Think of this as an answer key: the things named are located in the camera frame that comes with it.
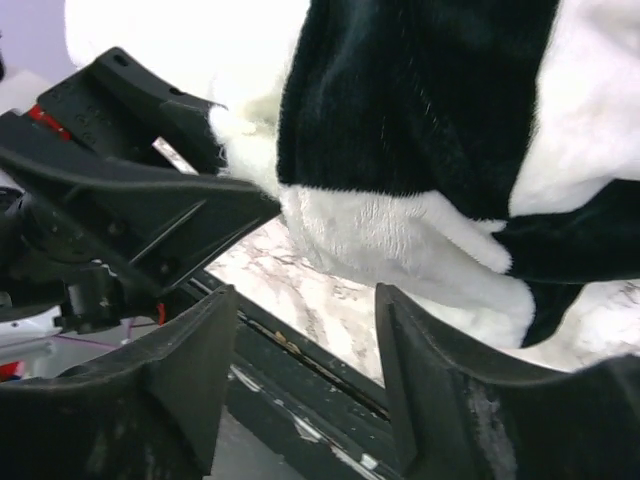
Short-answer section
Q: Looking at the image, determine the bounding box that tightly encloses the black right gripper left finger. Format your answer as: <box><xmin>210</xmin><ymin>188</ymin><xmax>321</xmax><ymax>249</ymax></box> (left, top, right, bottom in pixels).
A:
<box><xmin>1</xmin><ymin>286</ymin><xmax>238</xmax><ymax>479</ymax></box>

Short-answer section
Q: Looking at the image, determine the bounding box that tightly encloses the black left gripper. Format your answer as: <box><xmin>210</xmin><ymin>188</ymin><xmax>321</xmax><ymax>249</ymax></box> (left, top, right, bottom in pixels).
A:
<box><xmin>1</xmin><ymin>48</ymin><xmax>279</xmax><ymax>334</ymax></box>

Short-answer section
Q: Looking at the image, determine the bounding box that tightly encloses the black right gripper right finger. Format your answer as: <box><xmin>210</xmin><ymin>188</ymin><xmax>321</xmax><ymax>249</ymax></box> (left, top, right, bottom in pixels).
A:
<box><xmin>375</xmin><ymin>284</ymin><xmax>639</xmax><ymax>479</ymax></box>

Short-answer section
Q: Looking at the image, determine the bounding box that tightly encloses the black and white checkered pillowcase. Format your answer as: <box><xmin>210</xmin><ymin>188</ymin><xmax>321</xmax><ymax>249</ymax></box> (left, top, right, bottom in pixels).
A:
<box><xmin>64</xmin><ymin>1</ymin><xmax>639</xmax><ymax>370</ymax></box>

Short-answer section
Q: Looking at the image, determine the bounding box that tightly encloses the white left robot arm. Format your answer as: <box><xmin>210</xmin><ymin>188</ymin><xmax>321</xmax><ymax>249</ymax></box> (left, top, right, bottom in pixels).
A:
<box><xmin>1</xmin><ymin>48</ymin><xmax>279</xmax><ymax>348</ymax></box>

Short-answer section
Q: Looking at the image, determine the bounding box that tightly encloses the black front mounting rail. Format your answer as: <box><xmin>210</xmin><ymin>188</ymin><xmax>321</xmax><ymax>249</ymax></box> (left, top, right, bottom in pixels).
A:
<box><xmin>227</xmin><ymin>297</ymin><xmax>400</xmax><ymax>479</ymax></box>

